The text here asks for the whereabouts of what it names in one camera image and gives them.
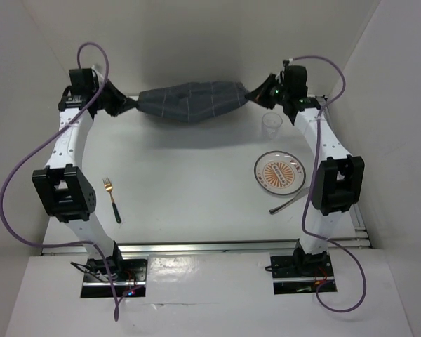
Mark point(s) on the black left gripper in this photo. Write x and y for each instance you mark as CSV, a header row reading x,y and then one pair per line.
x,y
121,102

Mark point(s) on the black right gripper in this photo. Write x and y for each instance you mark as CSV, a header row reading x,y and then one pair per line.
x,y
259,94

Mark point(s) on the clear plastic cup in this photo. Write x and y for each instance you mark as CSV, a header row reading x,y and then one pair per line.
x,y
271,122

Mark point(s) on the dark grey checked cloth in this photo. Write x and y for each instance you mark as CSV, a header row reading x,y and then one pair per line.
x,y
193,102

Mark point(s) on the plate with orange sunburst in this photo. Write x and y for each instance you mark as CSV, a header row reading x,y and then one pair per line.
x,y
279,173

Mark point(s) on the gold fork green handle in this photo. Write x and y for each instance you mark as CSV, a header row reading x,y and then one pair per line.
x,y
110,188

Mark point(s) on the silver knife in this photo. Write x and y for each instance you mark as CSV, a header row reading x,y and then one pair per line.
x,y
302,193

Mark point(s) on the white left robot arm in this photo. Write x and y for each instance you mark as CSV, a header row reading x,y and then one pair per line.
x,y
63,188

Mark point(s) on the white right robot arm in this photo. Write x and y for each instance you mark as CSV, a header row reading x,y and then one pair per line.
x,y
337,175

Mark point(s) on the aluminium front rail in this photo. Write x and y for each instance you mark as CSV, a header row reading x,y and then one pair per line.
x,y
141,249

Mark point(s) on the aluminium rail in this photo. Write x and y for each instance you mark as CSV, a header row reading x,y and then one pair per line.
x,y
355,213
141,249

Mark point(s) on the aluminium right side rail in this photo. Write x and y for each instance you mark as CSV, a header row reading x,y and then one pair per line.
x,y
355,213

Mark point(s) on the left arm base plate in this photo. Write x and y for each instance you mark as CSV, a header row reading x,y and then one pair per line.
x,y
130,282

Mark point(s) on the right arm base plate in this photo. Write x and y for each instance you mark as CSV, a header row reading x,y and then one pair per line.
x,y
291,277

